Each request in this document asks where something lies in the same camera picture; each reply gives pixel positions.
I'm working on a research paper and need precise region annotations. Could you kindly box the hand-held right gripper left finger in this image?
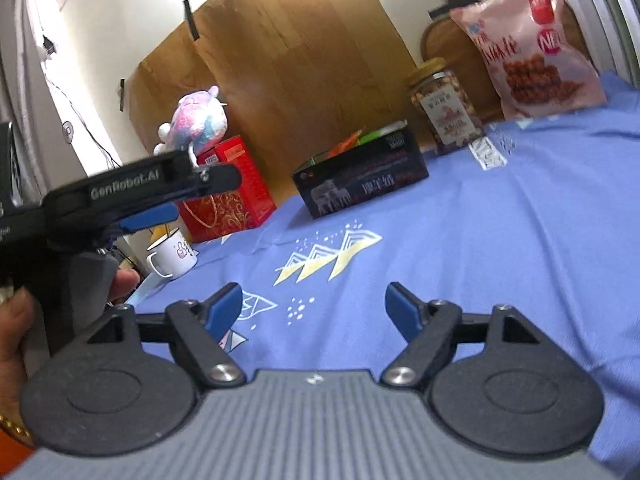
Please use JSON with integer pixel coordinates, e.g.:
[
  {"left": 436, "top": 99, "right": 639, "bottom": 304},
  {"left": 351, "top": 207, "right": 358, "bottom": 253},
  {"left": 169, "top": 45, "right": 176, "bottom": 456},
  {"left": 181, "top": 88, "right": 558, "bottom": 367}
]
[{"left": 85, "top": 282, "right": 247, "bottom": 389}]

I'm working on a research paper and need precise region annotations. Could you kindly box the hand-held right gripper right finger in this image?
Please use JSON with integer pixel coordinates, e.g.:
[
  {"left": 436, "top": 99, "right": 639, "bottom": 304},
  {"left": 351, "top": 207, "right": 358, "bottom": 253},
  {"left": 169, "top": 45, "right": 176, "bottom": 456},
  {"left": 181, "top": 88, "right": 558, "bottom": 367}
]
[{"left": 380, "top": 282, "right": 551, "bottom": 389}]

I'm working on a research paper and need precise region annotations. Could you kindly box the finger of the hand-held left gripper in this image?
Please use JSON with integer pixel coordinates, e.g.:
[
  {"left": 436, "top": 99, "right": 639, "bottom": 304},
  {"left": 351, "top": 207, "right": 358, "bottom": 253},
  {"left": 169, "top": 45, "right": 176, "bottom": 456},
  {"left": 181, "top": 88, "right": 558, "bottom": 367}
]
[
  {"left": 116, "top": 204, "right": 180, "bottom": 235},
  {"left": 195, "top": 162, "right": 242, "bottom": 195}
]

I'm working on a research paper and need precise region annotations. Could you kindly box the black cardboard box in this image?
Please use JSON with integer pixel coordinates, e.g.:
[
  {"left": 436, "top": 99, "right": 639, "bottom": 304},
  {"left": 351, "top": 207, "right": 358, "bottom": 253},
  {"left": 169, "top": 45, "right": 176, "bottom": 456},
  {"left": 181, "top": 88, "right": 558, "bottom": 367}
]
[{"left": 291, "top": 120, "right": 430, "bottom": 220}]

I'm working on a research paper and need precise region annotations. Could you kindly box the person's left hand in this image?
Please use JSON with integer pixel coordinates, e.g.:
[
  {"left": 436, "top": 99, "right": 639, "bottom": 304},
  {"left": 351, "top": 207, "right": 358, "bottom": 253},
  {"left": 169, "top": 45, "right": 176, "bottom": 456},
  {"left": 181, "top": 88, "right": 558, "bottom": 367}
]
[{"left": 0, "top": 269, "right": 142, "bottom": 418}]

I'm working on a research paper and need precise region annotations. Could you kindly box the red gift box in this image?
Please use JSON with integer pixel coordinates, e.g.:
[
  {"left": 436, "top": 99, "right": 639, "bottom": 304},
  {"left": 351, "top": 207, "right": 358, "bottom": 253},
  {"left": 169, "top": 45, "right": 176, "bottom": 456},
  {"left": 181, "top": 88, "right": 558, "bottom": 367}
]
[{"left": 177, "top": 134, "right": 277, "bottom": 244}]

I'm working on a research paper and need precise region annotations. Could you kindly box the white enamel mug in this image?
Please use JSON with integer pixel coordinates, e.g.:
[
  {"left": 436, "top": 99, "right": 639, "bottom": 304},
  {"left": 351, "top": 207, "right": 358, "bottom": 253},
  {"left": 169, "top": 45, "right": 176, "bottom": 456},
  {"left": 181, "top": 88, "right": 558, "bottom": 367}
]
[{"left": 146, "top": 227, "right": 199, "bottom": 280}]

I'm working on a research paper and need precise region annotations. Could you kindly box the pink and blue plush toy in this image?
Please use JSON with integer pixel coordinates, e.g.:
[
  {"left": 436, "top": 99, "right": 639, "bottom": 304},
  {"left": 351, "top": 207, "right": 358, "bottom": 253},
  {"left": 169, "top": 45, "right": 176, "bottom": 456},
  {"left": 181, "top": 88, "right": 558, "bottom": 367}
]
[{"left": 152, "top": 85, "right": 230, "bottom": 168}]

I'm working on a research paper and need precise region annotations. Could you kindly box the blue printed cloth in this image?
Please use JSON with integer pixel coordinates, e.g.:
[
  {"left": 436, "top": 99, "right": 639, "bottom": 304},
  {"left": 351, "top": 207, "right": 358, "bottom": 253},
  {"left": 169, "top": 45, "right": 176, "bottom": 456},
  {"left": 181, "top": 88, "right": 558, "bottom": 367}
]
[{"left": 125, "top": 70, "right": 640, "bottom": 479}]

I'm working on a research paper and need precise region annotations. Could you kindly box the brown wooden board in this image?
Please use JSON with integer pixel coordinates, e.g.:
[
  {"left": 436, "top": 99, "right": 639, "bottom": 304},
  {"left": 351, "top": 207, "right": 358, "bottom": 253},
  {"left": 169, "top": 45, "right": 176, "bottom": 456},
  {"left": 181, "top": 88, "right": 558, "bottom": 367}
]
[{"left": 125, "top": 0, "right": 501, "bottom": 201}]

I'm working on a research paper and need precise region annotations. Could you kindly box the small white packet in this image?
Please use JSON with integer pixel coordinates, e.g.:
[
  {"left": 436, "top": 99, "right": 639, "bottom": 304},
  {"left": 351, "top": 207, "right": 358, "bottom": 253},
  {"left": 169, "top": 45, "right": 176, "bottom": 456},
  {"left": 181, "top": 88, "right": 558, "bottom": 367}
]
[{"left": 469, "top": 137, "right": 509, "bottom": 171}]

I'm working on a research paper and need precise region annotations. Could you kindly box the glass jar of nuts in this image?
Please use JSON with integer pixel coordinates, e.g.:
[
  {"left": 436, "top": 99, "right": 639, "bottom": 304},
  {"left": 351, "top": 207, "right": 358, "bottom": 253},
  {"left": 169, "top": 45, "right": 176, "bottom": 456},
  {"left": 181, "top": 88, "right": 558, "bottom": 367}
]
[{"left": 404, "top": 57, "right": 487, "bottom": 157}]

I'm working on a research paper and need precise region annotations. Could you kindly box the round wooden board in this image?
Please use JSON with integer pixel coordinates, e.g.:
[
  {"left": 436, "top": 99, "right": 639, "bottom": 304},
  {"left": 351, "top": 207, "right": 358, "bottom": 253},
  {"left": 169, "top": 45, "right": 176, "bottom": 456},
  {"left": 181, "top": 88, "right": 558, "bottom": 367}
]
[{"left": 420, "top": 12, "right": 501, "bottom": 122}]

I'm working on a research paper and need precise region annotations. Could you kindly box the orange cloth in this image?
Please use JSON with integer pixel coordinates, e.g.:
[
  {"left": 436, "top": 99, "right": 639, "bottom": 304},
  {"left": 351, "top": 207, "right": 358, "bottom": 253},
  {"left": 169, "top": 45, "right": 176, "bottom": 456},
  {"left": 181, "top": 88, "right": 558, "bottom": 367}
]
[{"left": 0, "top": 435, "right": 37, "bottom": 480}]

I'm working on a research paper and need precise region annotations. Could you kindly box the pink snack bag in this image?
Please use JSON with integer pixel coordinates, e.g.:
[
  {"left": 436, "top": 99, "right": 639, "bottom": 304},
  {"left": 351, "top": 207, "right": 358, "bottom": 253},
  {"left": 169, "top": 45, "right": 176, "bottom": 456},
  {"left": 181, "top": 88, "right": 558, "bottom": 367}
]
[{"left": 449, "top": 0, "right": 608, "bottom": 121}]

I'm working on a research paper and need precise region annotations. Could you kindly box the black wall cable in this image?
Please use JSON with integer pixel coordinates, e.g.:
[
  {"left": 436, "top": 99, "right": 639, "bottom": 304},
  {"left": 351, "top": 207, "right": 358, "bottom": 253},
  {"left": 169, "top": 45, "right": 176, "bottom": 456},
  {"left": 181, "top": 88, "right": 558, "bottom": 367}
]
[{"left": 45, "top": 77, "right": 124, "bottom": 169}]

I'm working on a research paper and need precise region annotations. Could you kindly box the gold bracelet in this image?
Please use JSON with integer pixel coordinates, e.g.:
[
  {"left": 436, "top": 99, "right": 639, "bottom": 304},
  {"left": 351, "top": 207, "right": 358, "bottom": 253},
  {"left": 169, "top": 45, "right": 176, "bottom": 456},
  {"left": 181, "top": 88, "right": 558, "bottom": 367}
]
[{"left": 0, "top": 412, "right": 34, "bottom": 449}]

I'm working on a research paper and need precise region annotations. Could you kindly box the grey window frame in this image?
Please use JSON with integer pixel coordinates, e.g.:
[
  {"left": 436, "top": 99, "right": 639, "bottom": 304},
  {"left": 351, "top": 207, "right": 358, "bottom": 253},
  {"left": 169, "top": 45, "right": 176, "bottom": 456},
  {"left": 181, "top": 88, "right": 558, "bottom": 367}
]
[{"left": 565, "top": 0, "right": 640, "bottom": 87}]

